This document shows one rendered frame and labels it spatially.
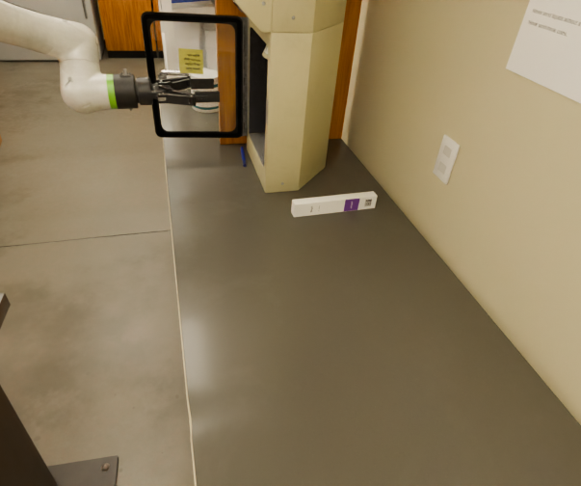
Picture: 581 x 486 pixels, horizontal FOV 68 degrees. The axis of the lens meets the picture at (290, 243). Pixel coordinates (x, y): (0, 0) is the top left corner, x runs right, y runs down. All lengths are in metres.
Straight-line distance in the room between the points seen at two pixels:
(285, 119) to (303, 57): 0.17
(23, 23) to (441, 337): 1.21
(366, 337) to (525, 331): 0.35
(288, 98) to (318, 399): 0.80
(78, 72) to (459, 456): 1.24
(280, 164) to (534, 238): 0.73
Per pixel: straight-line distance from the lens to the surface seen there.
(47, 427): 2.06
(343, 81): 1.73
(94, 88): 1.33
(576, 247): 0.97
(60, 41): 1.35
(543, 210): 1.01
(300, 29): 1.23
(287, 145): 1.33
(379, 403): 0.88
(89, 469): 1.90
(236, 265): 1.10
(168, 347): 2.16
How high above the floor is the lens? 1.66
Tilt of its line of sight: 37 degrees down
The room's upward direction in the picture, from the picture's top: 5 degrees clockwise
